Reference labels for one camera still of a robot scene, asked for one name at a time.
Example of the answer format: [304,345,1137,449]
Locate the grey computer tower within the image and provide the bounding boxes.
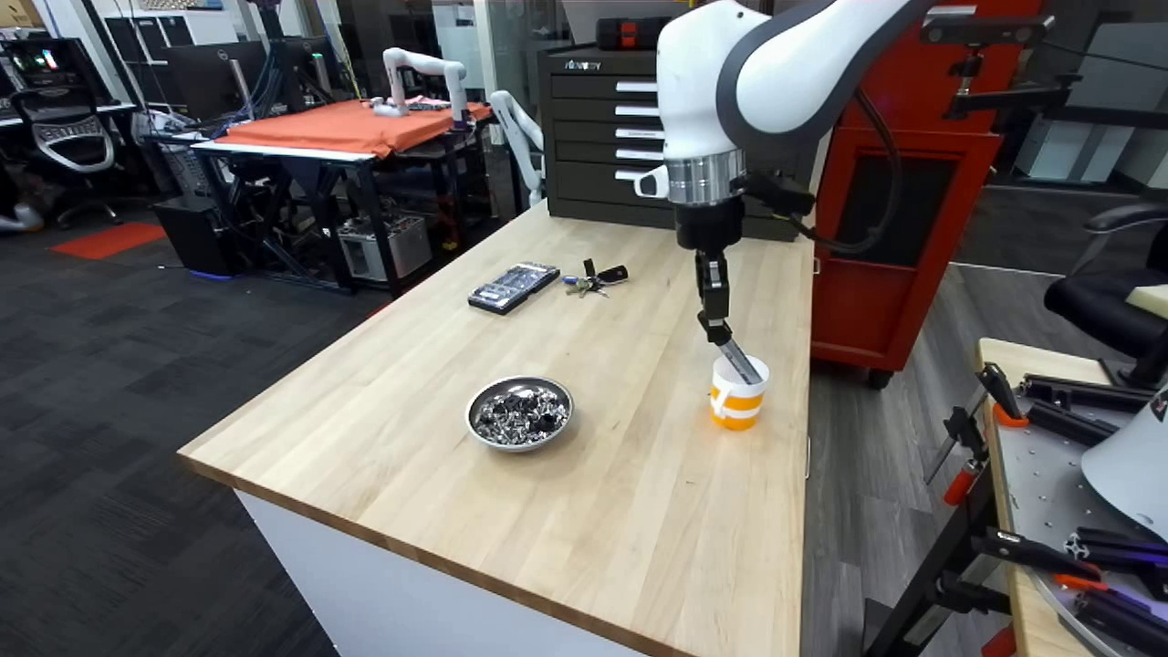
[337,214,437,288]

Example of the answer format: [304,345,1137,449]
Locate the white orange striped cup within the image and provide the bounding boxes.
[703,354,775,434]

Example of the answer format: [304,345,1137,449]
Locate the heap of dark small parts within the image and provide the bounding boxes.
[472,378,570,444]

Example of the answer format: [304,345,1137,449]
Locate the table with orange cover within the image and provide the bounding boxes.
[191,96,504,295]

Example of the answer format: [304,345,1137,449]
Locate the computer monitor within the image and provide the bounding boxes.
[0,31,84,96]

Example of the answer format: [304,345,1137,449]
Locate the dark blue handled clamp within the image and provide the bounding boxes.
[1070,580,1168,657]
[1070,523,1168,575]

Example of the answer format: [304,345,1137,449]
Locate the long black bar clamp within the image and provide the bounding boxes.
[969,523,1105,580]

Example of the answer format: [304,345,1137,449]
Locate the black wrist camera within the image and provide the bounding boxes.
[741,175,819,227]

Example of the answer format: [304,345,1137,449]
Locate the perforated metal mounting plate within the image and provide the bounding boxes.
[990,398,1168,657]

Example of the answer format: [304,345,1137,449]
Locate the black metal stand frame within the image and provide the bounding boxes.
[864,466,1016,657]

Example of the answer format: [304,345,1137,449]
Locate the black smartphone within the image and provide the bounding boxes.
[462,263,563,317]

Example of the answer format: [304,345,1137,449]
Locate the white table base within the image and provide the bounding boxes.
[235,490,650,657]

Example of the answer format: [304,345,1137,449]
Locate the black box on floor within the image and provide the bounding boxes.
[149,194,242,278]

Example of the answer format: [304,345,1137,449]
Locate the red tool cabinet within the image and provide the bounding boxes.
[809,0,1052,378]

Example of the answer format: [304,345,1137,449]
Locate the key bunch with black fob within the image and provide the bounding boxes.
[559,257,632,299]

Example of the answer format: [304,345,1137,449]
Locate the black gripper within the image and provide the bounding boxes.
[673,196,748,349]

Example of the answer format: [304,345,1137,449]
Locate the red floor mat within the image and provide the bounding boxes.
[47,220,173,267]

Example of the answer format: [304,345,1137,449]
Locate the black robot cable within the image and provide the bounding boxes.
[794,89,914,267]

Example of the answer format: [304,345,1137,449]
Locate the round metal bowl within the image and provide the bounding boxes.
[458,371,575,457]

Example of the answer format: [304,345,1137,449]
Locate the black tool chest silver handles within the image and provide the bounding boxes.
[538,41,805,241]

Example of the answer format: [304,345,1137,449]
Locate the black box with red display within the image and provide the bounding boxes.
[594,13,673,56]

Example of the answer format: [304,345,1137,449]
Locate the small black clamp head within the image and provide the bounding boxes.
[946,406,991,463]

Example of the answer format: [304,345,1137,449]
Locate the grey mesh office chair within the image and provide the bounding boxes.
[23,101,125,177]

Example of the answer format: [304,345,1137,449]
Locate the black clamp handle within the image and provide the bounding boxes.
[1019,371,1150,411]
[1025,400,1125,449]

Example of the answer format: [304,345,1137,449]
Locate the wooden robot mount table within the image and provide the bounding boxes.
[973,337,1117,657]

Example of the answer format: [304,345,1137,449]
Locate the black office chair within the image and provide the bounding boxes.
[1041,196,1168,395]

